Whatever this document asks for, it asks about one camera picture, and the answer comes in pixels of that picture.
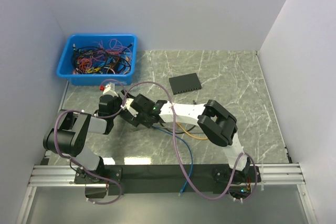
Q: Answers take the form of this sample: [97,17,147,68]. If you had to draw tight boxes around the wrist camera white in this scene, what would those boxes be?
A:
[100,82,118,97]
[121,98,138,117]

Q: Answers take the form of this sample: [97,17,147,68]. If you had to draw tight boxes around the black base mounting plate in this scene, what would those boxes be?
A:
[74,164,256,196]

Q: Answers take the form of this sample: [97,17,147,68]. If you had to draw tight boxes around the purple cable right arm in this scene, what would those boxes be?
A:
[123,81,260,201]

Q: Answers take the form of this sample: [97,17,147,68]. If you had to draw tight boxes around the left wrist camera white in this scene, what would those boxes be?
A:
[100,82,118,97]

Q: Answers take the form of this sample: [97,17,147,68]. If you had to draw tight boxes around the orange ethernet cable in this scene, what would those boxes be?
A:
[181,128,209,141]

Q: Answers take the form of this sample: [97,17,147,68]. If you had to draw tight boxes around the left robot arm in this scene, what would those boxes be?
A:
[43,91,123,183]

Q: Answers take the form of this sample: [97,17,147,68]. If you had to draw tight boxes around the blue plastic bin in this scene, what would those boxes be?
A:
[57,34,138,86]

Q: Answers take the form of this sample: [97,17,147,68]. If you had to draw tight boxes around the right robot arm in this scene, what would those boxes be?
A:
[120,94,249,182]

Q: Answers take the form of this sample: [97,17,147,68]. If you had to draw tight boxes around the aluminium rail frame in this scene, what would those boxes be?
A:
[28,50,316,224]

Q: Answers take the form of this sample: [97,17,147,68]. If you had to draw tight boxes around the tangled coloured cables bundle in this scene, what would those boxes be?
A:
[70,38,134,76]

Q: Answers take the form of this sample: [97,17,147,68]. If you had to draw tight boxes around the black network switch right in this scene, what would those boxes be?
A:
[169,73,202,95]

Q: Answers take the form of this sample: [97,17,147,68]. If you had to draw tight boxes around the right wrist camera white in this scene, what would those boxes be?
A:
[121,98,138,117]

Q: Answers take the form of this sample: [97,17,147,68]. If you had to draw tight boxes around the blue ethernet cable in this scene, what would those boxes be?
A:
[151,125,194,196]

